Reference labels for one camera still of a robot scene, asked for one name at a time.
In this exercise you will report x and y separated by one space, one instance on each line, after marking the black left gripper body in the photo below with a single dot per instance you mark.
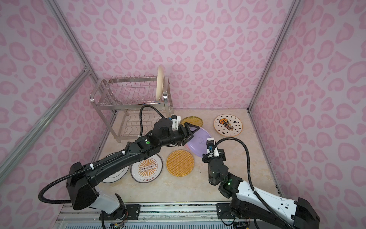
186 134

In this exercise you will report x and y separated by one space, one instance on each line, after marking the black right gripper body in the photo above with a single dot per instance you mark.
213 157

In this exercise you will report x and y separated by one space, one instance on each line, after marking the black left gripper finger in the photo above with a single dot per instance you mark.
191 128
191 135

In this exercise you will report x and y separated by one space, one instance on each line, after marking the purple plate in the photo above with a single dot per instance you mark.
197 145

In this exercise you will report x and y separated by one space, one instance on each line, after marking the cream beige plate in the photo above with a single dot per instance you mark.
159 83

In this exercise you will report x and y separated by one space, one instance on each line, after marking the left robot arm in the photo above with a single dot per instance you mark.
82 186

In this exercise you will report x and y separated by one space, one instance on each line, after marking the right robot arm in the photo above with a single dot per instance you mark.
251 202

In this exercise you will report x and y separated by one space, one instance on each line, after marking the stainless steel dish rack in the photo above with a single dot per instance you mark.
127 104

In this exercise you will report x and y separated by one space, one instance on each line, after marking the green yellow woven plate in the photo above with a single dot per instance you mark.
192 121

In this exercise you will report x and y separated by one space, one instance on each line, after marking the orange woven pattern plate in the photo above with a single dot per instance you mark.
180 163

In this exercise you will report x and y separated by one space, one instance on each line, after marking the white star cartoon plate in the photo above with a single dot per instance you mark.
228 125

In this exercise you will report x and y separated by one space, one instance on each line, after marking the white plate orange sunburst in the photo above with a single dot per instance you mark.
147 170

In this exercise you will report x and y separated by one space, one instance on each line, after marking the white plate black rim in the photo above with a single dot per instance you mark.
116 176

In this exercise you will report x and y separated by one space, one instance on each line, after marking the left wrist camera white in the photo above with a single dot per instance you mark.
176 120

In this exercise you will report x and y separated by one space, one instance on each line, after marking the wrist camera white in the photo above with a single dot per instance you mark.
212 150
176 120

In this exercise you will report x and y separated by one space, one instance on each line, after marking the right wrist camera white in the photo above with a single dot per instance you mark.
212 150

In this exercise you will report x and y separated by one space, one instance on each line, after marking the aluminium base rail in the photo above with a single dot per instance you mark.
156 215

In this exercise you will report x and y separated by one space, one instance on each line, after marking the aluminium frame profile left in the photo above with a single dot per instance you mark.
19 152

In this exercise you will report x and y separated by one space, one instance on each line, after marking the aluminium frame profile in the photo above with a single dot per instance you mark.
19 152
288 22

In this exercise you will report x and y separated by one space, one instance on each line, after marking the aluminium frame profile right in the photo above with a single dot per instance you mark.
288 22

